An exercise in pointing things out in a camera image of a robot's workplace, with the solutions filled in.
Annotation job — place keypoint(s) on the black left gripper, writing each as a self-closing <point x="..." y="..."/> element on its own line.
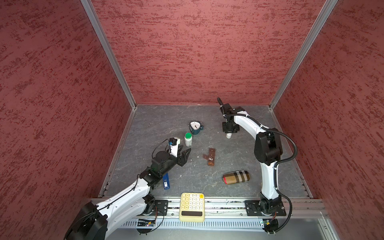
<point x="182" y="159"/>

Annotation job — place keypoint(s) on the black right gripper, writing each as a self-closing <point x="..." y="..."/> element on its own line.
<point x="227" y="130"/>

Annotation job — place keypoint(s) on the green capped pill bottle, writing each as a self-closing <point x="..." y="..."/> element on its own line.
<point x="188" y="139"/>

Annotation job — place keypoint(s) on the brown weekly pill organizer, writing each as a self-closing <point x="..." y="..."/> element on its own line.
<point x="210" y="157"/>

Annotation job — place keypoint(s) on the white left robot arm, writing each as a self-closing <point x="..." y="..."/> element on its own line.
<point x="98" y="222"/>

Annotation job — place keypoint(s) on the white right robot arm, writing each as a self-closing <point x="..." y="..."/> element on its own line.
<point x="267" y="150"/>

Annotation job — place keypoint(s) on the teal dial kitchen scale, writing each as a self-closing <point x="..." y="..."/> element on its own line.
<point x="195" y="127"/>

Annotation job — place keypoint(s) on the plaid checkered pouch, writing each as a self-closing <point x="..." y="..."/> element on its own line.
<point x="236" y="177"/>

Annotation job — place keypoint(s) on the yellow calculator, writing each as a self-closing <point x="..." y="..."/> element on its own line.
<point x="192" y="207"/>

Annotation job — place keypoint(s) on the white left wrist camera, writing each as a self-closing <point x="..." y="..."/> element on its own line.
<point x="174" y="146"/>

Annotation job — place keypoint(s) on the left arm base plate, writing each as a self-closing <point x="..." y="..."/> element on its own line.
<point x="154" y="206"/>

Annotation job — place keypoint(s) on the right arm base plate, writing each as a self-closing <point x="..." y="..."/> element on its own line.
<point x="255" y="207"/>

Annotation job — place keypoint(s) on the aluminium corner post right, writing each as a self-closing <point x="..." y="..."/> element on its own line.
<point x="318" y="24"/>

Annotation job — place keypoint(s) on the aluminium corner post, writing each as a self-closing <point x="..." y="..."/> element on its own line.
<point x="318" y="24"/>
<point x="97" y="26"/>

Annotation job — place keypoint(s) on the aluminium corner post left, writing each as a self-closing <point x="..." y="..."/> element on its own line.
<point x="97" y="26"/>

